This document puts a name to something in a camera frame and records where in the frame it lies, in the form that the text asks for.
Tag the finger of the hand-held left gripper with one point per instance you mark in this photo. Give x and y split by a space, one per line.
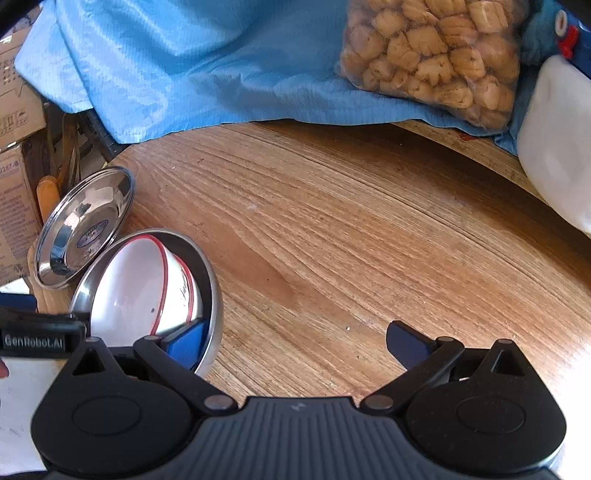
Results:
37 341
18 303

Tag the wooden sticks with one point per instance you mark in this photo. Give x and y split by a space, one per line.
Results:
69 157

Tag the blue cloth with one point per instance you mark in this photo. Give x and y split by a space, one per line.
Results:
184 60

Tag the white red-rimmed bowl with speck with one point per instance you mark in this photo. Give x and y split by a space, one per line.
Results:
134 286

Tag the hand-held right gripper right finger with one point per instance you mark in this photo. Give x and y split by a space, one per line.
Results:
406 345

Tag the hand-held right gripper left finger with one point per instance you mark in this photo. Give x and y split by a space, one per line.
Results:
187 345

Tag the large steel bowl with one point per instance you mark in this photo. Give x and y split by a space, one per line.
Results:
211 295

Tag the clear bag of biscuits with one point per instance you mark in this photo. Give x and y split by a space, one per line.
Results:
438 60

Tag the small steel plate with sticker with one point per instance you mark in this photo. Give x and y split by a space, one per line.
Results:
78 217

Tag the blue toy with red part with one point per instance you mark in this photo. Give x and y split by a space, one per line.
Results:
565 34

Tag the printed cardboard box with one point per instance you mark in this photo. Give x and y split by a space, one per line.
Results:
18 87
16 217

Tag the white plastic jug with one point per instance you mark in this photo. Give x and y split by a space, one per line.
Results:
558 147

